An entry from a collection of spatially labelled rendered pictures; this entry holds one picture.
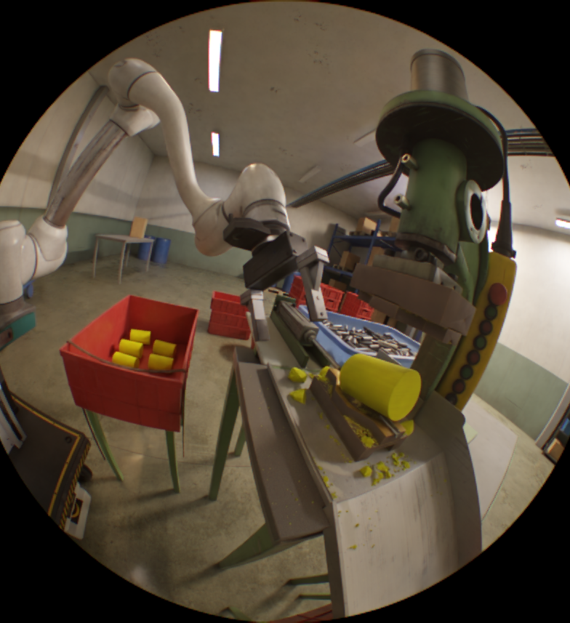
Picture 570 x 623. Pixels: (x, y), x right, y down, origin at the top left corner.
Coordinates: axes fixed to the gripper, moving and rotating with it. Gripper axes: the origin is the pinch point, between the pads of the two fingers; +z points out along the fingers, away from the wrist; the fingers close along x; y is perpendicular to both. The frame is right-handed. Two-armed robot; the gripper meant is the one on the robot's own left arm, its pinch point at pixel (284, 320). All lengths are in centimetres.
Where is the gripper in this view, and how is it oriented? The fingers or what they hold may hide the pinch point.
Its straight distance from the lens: 34.0
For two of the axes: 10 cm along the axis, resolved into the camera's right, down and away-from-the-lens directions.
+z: 1.8, 9.5, -2.5
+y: 7.1, 0.5, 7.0
